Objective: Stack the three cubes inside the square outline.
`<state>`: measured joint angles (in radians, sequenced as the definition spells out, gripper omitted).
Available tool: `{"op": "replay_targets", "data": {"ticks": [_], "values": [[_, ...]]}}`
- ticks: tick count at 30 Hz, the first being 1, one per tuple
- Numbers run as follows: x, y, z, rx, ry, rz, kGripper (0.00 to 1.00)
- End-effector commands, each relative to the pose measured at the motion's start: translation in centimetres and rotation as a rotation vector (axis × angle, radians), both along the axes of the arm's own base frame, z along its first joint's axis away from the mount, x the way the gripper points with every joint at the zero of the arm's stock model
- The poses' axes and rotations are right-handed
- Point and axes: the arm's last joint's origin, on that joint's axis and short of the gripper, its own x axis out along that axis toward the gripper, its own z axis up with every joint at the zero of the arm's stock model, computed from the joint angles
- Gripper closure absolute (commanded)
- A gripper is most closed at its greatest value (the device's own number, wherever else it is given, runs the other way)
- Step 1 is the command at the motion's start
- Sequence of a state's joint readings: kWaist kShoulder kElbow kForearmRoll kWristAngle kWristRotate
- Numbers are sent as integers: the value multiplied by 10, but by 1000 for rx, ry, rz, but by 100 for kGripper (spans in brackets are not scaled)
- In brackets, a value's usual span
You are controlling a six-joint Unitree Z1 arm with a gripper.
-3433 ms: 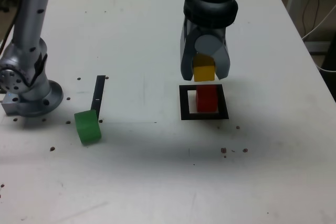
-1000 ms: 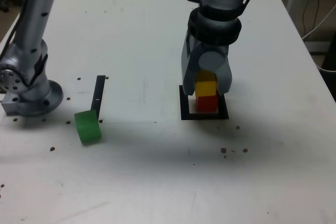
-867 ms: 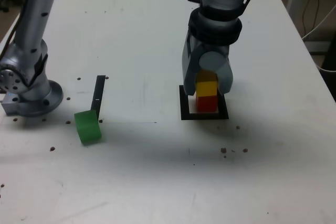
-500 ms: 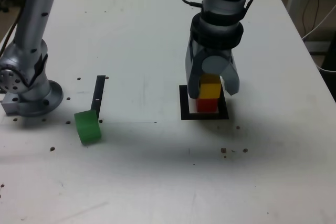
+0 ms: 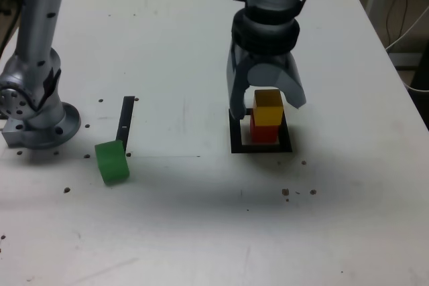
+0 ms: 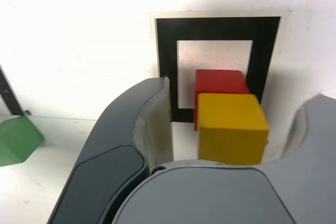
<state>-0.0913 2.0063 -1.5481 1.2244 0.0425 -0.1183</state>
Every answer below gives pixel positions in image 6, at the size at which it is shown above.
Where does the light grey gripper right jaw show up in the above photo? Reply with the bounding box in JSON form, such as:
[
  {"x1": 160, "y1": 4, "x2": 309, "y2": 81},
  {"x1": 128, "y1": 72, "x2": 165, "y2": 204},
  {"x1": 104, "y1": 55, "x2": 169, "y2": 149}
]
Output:
[{"x1": 112, "y1": 93, "x2": 336, "y2": 224}]

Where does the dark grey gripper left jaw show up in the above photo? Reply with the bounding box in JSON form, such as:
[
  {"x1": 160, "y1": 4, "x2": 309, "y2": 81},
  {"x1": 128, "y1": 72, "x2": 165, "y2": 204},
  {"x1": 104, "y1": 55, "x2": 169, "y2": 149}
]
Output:
[{"x1": 48, "y1": 76, "x2": 174, "y2": 224}]

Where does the yellow cube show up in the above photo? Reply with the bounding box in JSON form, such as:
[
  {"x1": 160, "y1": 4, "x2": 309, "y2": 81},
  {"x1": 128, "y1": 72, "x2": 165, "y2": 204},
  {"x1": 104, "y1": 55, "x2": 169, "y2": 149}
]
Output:
[{"x1": 195, "y1": 92, "x2": 269, "y2": 166}]

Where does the green cube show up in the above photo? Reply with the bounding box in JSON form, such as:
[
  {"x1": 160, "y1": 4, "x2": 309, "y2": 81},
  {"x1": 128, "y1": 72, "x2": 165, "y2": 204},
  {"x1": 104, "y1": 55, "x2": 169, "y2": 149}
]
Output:
[{"x1": 0, "y1": 115, "x2": 45, "y2": 167}]

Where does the red cube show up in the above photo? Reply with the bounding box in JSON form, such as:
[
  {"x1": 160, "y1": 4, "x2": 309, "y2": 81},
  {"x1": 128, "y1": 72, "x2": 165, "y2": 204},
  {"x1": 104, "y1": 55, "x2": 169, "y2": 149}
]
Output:
[{"x1": 193, "y1": 69, "x2": 251, "y2": 132}]

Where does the black tape square outline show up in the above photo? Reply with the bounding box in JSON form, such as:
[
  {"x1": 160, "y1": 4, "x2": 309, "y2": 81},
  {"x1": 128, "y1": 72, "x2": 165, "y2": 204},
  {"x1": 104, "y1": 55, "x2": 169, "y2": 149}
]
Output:
[{"x1": 154, "y1": 16, "x2": 281, "y2": 124}]

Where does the black tape strip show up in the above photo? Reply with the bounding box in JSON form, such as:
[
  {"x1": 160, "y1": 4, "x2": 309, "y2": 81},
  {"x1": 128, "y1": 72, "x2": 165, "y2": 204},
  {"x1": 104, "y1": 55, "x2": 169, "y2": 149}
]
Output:
[{"x1": 0, "y1": 63, "x2": 26, "y2": 116}]

